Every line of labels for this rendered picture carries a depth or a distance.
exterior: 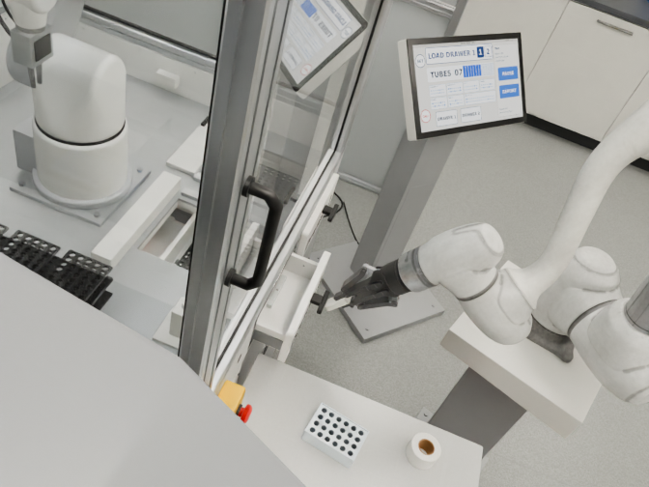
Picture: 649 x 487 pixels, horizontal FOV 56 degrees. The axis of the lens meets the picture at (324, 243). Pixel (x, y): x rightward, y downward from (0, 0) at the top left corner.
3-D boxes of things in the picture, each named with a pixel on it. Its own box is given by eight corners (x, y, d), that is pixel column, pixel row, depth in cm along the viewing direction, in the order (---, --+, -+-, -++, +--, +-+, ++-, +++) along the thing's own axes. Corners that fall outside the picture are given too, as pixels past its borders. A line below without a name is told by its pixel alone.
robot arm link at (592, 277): (563, 287, 172) (604, 230, 157) (601, 339, 160) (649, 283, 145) (516, 292, 166) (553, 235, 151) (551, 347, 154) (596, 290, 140)
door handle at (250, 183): (263, 289, 84) (291, 186, 71) (256, 302, 83) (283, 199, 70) (230, 276, 85) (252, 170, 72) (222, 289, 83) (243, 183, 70)
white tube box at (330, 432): (364, 439, 139) (369, 431, 137) (349, 469, 133) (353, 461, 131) (318, 410, 141) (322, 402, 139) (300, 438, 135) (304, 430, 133)
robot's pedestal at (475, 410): (487, 460, 231) (597, 344, 178) (450, 520, 211) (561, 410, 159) (422, 408, 240) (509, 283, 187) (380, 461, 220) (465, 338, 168)
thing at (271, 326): (314, 277, 160) (320, 262, 156) (280, 352, 141) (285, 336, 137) (174, 220, 162) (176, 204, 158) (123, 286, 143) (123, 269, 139)
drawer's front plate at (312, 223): (330, 201, 185) (339, 173, 177) (299, 264, 164) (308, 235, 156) (324, 199, 185) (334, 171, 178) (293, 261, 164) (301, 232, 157)
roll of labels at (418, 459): (440, 458, 140) (447, 450, 138) (421, 475, 136) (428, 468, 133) (418, 435, 143) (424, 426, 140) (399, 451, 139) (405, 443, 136)
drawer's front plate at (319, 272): (321, 279, 162) (331, 251, 154) (283, 364, 141) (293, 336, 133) (315, 277, 162) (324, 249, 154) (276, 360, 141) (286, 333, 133)
